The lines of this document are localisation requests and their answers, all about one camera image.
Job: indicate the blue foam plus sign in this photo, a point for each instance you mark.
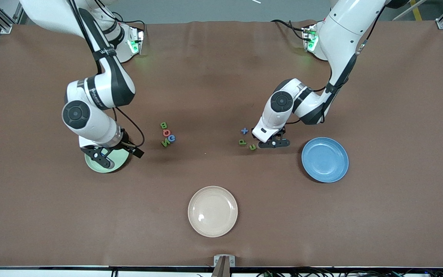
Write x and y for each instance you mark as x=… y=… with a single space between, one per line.
x=244 y=131

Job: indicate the blue plate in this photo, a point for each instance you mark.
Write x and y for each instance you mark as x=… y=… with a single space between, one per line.
x=325 y=161

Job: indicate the black table edge strip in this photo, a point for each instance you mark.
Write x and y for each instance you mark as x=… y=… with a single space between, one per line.
x=52 y=267

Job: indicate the pink foam letter Q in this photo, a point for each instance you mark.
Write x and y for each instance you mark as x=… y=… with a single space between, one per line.
x=164 y=132

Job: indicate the brown table cloth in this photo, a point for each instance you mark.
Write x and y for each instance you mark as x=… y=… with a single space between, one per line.
x=221 y=77

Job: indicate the blue foam letter G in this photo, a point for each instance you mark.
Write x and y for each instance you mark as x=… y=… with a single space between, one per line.
x=169 y=138

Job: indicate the tan mount post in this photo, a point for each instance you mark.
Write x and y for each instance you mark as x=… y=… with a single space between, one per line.
x=221 y=271

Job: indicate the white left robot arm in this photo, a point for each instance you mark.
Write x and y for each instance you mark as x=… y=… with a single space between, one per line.
x=344 y=34

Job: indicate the green plate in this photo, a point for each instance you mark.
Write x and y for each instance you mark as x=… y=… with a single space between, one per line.
x=117 y=161

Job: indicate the grey metal mount bracket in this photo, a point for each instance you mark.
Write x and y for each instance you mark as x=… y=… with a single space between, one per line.
x=232 y=261

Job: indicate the green foam letter p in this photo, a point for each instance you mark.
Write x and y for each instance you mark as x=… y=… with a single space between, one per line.
x=240 y=142

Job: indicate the green foam letter N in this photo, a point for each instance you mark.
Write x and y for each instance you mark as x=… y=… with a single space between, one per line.
x=165 y=142

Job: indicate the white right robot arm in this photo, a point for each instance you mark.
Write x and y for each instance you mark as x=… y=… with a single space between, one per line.
x=102 y=88

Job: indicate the beige plate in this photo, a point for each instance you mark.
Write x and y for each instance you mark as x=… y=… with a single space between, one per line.
x=212 y=211

